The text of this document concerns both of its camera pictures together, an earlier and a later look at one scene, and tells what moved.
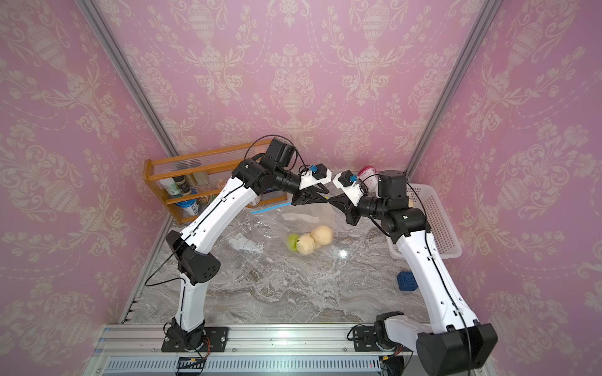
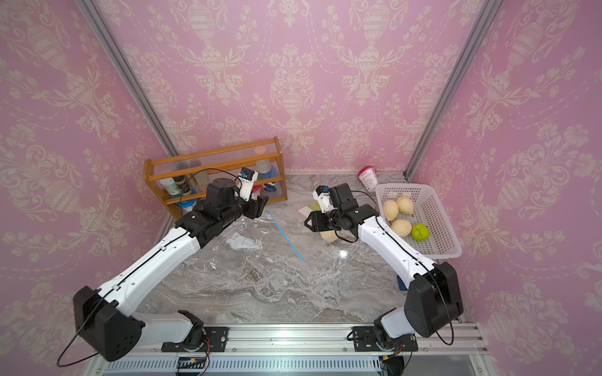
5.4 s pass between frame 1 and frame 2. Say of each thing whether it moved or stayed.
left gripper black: moved
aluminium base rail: stayed
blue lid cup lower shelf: stayed
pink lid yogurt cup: stayed
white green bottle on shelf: stayed
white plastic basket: stayed
